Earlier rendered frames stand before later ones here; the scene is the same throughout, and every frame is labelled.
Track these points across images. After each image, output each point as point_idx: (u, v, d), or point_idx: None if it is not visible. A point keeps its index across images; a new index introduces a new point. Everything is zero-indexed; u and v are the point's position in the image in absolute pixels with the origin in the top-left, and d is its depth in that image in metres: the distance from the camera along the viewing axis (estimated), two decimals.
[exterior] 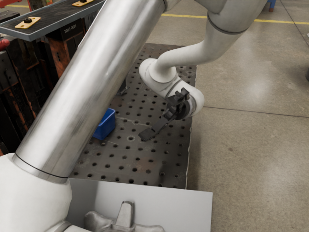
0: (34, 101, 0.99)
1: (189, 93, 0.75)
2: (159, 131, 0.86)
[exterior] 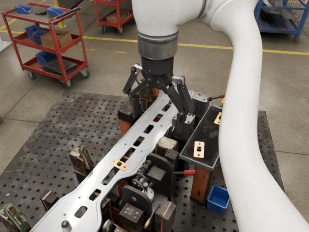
0: (174, 188, 1.27)
1: (193, 108, 0.66)
2: None
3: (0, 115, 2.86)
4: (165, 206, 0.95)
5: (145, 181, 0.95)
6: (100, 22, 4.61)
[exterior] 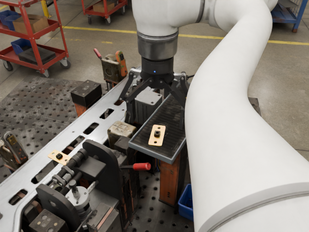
0: (134, 188, 0.99)
1: None
2: None
3: None
4: (103, 214, 0.67)
5: (74, 178, 0.67)
6: (86, 11, 4.32)
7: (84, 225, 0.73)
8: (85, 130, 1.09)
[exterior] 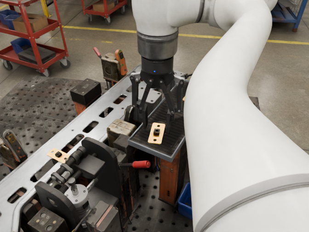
0: (134, 187, 0.99)
1: None
2: None
3: None
4: (102, 212, 0.67)
5: (73, 176, 0.67)
6: (86, 11, 4.32)
7: (83, 223, 0.73)
8: (84, 129, 1.09)
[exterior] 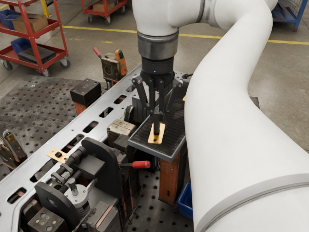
0: (134, 187, 0.99)
1: None
2: (142, 89, 0.69)
3: None
4: (102, 212, 0.67)
5: (73, 176, 0.66)
6: (86, 11, 4.32)
7: (83, 224, 0.73)
8: (84, 129, 1.09)
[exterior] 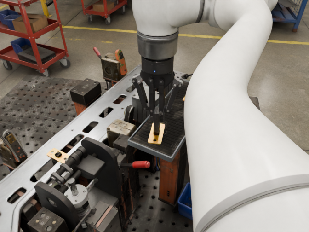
0: (134, 187, 0.99)
1: None
2: (142, 89, 0.69)
3: None
4: (102, 212, 0.67)
5: (72, 176, 0.67)
6: (86, 11, 4.32)
7: (83, 223, 0.73)
8: (84, 129, 1.09)
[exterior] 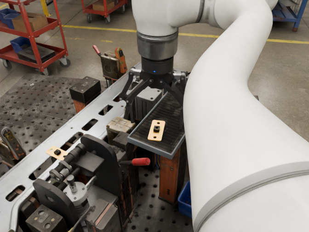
0: (133, 185, 0.98)
1: None
2: None
3: None
4: (101, 210, 0.66)
5: (71, 173, 0.66)
6: (86, 10, 4.31)
7: (82, 222, 0.72)
8: (83, 127, 1.08)
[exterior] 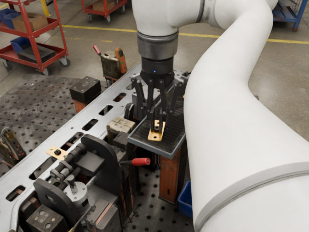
0: (134, 185, 0.98)
1: None
2: (140, 88, 0.69)
3: None
4: (102, 210, 0.66)
5: (72, 173, 0.66)
6: (86, 10, 4.31)
7: (82, 222, 0.72)
8: (84, 127, 1.08)
